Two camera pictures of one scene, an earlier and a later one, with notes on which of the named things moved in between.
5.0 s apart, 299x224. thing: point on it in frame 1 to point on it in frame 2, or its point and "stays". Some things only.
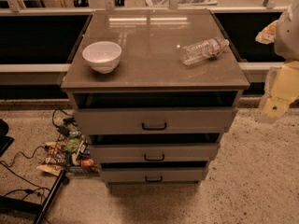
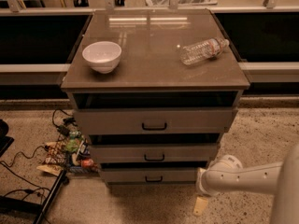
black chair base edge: [5, 140] stays
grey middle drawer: [151, 152] stays
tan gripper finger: [281, 89] to [200, 205]
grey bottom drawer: [153, 175] stays
